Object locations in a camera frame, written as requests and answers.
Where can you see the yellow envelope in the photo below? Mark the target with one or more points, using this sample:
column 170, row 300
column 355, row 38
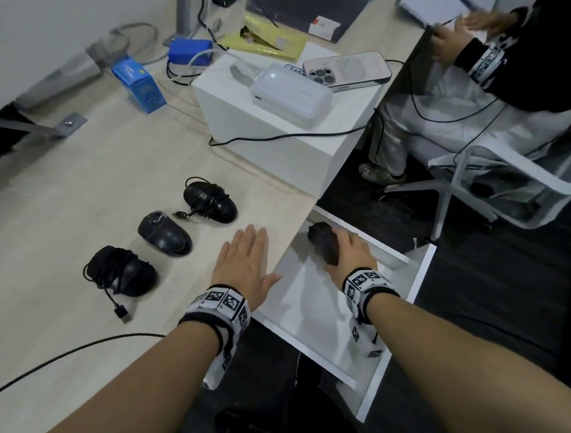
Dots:
column 267, row 42

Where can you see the person's left thumb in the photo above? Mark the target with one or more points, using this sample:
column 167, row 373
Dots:
column 270, row 282

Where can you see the person's right fingers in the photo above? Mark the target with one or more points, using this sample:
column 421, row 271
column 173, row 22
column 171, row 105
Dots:
column 347, row 238

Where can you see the grey metal tube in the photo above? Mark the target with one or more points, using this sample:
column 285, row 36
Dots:
column 62, row 73

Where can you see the white paper sheets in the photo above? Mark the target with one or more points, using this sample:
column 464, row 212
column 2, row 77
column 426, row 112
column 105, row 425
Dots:
column 428, row 11

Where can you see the smartphone with black edge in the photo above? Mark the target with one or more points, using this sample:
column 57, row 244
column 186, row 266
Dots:
column 352, row 69

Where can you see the white chair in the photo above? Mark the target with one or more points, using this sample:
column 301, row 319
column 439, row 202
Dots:
column 513, row 169

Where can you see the person's right hand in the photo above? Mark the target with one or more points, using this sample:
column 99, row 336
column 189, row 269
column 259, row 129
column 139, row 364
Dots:
column 354, row 258

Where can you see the person's left forearm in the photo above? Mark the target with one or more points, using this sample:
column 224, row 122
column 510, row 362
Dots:
column 151, row 383

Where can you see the grey metal bracket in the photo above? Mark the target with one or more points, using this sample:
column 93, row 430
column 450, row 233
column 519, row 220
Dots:
column 58, row 127

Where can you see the white drawer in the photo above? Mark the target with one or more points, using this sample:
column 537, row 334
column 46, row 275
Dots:
column 312, row 308

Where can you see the right marker wrist band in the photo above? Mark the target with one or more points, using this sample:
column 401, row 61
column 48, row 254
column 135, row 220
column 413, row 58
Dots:
column 363, row 285

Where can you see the blue battery pack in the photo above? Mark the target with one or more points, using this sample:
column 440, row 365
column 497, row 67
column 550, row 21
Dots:
column 189, row 51

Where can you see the person's right forearm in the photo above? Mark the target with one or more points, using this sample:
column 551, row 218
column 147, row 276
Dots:
column 464, row 374

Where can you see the left marker wrist band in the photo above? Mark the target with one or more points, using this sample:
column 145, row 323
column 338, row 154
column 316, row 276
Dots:
column 221, row 305

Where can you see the blue cardboard box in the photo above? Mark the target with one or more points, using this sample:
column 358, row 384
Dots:
column 140, row 87

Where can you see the white power bank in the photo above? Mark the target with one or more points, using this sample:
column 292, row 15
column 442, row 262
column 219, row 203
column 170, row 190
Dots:
column 290, row 96

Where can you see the clear plastic wrapper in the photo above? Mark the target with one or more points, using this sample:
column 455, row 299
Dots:
column 243, row 72

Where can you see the glossy black computer mouse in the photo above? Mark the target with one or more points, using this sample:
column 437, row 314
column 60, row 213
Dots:
column 164, row 234

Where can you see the grey monitor stand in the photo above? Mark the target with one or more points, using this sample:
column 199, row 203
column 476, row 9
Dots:
column 183, row 20

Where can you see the white box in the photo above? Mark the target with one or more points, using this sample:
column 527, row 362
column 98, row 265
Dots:
column 276, row 147

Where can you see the marker wrist band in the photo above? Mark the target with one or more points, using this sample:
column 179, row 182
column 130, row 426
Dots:
column 363, row 285
column 221, row 305

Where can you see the person's left hand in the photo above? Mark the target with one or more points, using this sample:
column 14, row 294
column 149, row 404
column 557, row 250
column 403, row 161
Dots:
column 241, row 267

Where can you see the black matte computer mouse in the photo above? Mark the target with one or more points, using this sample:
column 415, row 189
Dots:
column 324, row 241

